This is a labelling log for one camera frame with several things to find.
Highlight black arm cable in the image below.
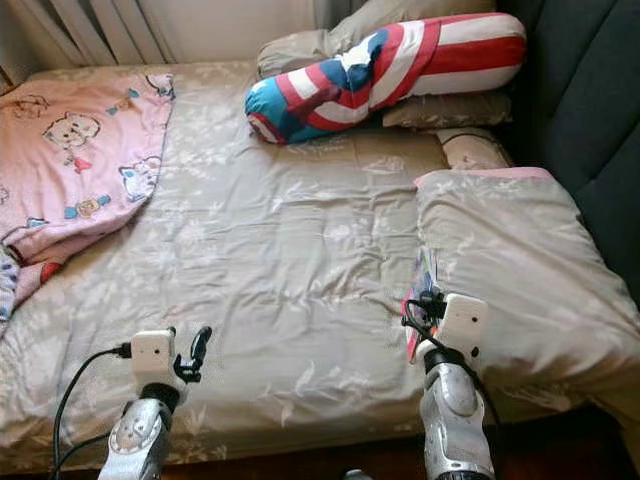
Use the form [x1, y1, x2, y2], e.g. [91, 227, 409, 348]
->
[50, 342, 136, 480]
[400, 315, 501, 461]

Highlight colourful comic magazine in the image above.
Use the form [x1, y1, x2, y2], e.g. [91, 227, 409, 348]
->
[402, 250, 443, 363]

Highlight grey floral pillow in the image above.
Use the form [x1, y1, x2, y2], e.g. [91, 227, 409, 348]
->
[257, 0, 496, 81]
[382, 92, 513, 129]

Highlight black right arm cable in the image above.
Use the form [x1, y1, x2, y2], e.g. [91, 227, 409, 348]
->
[400, 315, 501, 461]

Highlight red white blue striped pillow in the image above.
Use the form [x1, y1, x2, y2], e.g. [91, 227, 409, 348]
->
[245, 12, 528, 146]

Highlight bed with grey floral sheet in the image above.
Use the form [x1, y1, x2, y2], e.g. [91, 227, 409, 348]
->
[0, 60, 640, 476]

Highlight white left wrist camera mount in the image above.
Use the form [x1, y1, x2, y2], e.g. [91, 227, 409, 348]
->
[130, 329, 176, 387]

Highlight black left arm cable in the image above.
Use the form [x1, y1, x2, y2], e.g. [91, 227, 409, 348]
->
[50, 342, 136, 480]

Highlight grey pleated curtain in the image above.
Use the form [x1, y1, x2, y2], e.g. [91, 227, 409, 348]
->
[0, 0, 171, 86]

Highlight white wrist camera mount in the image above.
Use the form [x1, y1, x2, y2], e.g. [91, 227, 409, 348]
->
[422, 293, 489, 363]
[130, 329, 176, 387]

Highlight folded grey floral duvet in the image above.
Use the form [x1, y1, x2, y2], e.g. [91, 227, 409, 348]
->
[415, 167, 640, 401]

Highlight pink cartoon print blanket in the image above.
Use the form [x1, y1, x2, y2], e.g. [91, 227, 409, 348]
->
[0, 72, 176, 321]

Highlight dark grey padded headboard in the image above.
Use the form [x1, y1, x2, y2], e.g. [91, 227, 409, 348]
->
[500, 0, 640, 276]

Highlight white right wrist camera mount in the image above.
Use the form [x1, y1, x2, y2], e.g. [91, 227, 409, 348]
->
[422, 293, 489, 363]

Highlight small beige floral pillow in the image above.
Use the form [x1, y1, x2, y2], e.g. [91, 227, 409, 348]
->
[435, 127, 516, 171]

